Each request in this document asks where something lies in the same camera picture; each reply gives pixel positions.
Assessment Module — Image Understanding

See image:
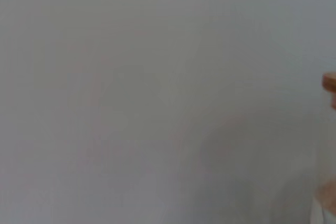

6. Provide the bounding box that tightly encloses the wooden dispenser stand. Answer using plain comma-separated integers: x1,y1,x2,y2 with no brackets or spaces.
321,72,336,112

